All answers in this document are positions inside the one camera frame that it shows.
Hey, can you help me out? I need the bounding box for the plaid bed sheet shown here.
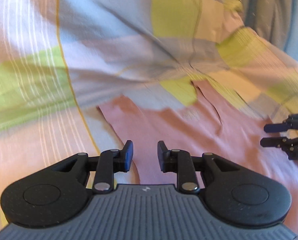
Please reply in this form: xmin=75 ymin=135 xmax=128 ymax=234
xmin=0 ymin=0 xmax=298 ymax=230

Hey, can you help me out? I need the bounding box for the grey-blue curtain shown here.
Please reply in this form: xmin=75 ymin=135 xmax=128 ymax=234
xmin=241 ymin=0 xmax=298 ymax=61

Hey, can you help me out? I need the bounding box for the pink cloth garment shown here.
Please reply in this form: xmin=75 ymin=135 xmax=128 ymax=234
xmin=99 ymin=81 xmax=298 ymax=233

